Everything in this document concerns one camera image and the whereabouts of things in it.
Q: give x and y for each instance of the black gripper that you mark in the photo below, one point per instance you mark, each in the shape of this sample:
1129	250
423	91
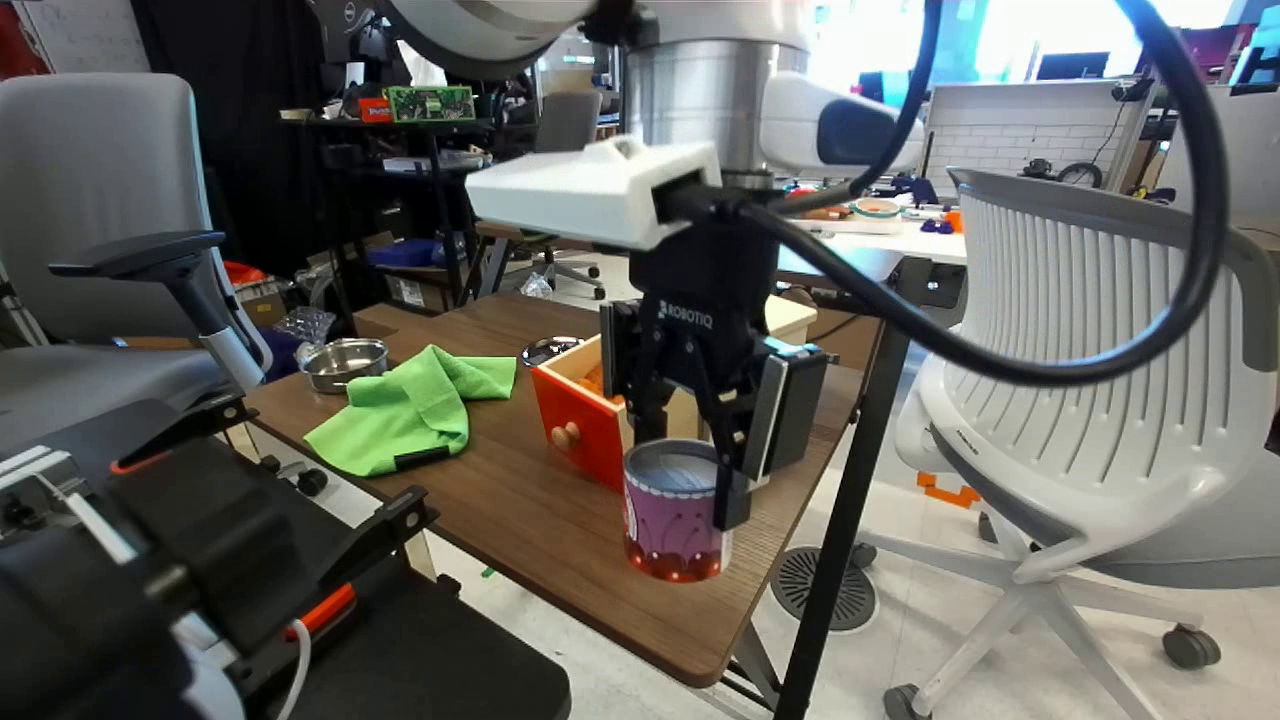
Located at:
706	284

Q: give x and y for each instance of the purple and red tin can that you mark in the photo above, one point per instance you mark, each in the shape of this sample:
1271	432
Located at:
672	522

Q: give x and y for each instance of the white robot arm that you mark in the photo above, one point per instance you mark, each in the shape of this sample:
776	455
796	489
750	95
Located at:
706	73

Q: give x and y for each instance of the drawer with red front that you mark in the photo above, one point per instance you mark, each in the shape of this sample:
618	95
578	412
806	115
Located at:
582	422

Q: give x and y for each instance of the dark wood table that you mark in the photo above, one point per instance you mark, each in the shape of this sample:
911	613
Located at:
535	522

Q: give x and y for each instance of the round black floor base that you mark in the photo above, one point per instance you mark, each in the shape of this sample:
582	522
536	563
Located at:
835	595

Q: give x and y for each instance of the white desk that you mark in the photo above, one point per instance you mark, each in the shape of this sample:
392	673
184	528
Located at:
905	234

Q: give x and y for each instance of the green cloth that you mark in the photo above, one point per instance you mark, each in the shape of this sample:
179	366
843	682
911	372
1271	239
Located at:
401	412

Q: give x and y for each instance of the stainless steel pot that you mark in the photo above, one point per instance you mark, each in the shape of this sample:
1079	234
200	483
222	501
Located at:
344	360

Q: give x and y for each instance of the white ribbed office chair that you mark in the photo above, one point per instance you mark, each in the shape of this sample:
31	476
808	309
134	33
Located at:
1080	360

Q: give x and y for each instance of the green circuit board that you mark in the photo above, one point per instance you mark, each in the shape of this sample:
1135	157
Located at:
427	101

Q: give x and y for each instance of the black mounting platform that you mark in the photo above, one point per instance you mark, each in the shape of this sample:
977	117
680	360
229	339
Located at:
401	667

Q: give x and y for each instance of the white partition panel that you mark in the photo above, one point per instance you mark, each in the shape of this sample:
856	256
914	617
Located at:
1027	125

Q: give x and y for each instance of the grey padded office chair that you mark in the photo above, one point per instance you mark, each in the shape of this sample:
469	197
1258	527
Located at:
93	200

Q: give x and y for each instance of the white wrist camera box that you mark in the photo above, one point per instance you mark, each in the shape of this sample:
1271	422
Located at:
575	193

